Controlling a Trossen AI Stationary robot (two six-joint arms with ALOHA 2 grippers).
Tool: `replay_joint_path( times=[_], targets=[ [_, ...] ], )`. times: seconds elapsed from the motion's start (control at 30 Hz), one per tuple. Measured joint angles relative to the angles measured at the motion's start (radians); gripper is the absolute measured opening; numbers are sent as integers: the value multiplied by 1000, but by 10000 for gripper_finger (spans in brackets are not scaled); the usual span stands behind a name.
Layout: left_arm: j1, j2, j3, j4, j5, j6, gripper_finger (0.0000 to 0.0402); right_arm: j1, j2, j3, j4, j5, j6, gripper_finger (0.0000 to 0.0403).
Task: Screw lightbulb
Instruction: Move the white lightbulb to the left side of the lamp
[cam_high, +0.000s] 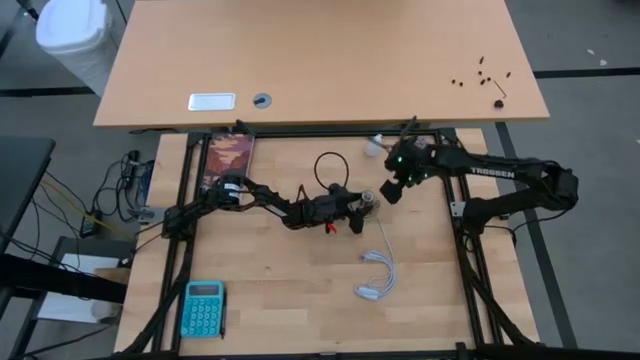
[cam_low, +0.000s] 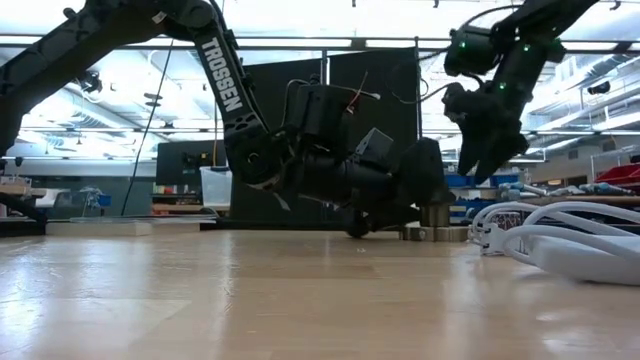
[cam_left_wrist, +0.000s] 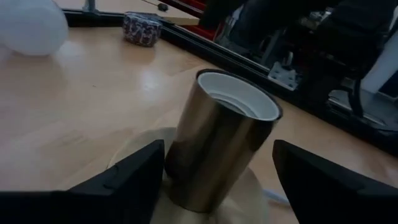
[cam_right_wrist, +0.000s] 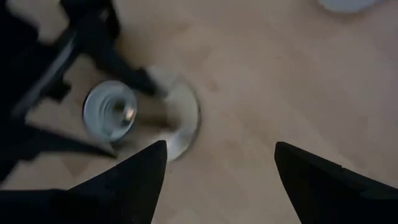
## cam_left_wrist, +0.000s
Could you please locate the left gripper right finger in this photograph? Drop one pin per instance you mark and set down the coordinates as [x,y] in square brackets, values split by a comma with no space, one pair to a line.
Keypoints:
[342,199]

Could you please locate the silver metal mounting bracket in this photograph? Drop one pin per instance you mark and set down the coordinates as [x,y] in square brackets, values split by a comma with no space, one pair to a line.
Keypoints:
[283,76]

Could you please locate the brass lamp socket wooden base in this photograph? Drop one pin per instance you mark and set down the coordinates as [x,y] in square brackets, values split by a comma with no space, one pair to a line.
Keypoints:
[214,140]

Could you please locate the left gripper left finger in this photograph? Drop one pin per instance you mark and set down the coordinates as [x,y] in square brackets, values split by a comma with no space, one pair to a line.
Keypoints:
[93,202]

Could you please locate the small black knob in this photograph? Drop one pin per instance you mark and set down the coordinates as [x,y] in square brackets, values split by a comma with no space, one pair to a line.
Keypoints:
[162,7]

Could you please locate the white lightbulb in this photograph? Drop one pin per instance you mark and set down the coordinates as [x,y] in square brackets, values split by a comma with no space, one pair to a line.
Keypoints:
[31,28]

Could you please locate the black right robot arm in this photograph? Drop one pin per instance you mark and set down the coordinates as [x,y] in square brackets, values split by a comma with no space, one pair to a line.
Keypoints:
[351,37]

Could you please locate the purple patterned ball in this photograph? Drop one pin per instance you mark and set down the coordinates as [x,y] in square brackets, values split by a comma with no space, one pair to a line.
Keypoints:
[142,30]

